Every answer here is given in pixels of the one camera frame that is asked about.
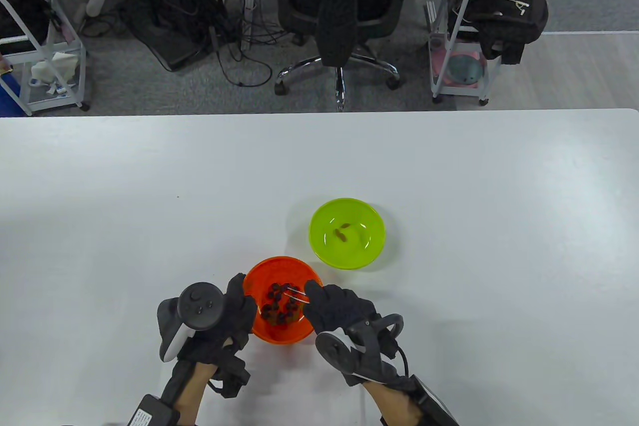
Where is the person's left forearm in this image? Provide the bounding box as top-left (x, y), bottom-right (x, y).
top-left (175, 361), bottom-right (218, 424)

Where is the black white right controller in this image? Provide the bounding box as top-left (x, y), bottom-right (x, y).
top-left (316, 314), bottom-right (407, 382)

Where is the orange plastic bowl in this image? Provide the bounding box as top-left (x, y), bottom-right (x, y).
top-left (243, 256), bottom-right (322, 345)

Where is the blue object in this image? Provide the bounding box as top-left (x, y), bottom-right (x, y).
top-left (0, 74), bottom-right (23, 117)

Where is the black bag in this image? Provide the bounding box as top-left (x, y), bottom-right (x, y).
top-left (0, 0), bottom-right (63, 54)

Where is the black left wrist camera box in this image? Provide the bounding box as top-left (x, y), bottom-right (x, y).
top-left (127, 395), bottom-right (180, 426)

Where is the person's right forearm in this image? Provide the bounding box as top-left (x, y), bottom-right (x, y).
top-left (367, 381), bottom-right (422, 426)

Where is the black white left controller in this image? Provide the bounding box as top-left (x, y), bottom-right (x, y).
top-left (157, 281), bottom-right (226, 363)

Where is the white crumpled bag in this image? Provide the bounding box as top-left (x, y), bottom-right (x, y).
top-left (30, 51), bottom-right (79, 96)

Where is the person's right hand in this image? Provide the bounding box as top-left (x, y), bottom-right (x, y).
top-left (304, 280), bottom-right (401, 388)

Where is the pink tray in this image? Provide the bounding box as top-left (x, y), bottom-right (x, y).
top-left (430, 34), bottom-right (487, 89)

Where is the person's left hand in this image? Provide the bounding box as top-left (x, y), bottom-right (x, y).
top-left (177, 273), bottom-right (258, 362)

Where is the white metal cart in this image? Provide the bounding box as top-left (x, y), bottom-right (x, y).
top-left (428, 0), bottom-right (548, 106)
top-left (0, 0), bottom-right (91, 117)

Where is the teal round lid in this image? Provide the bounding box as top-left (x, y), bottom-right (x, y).
top-left (446, 54), bottom-right (486, 84)

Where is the black white controller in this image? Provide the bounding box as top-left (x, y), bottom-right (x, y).
top-left (157, 281), bottom-right (226, 363)
top-left (316, 314), bottom-right (407, 382)

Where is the black left wrist sensor module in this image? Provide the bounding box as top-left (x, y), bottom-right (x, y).
top-left (207, 349), bottom-right (251, 399)

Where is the tangle of black cables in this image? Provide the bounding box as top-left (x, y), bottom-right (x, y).
top-left (80, 0), bottom-right (300, 88)

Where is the pile of raisins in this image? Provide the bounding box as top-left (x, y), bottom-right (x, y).
top-left (262, 282), bottom-right (306, 327)

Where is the black backpack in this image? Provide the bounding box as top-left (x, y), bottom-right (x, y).
top-left (447, 0), bottom-right (550, 65)

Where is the green plastic bowl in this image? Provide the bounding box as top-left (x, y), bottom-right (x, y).
top-left (309, 198), bottom-right (386, 269)

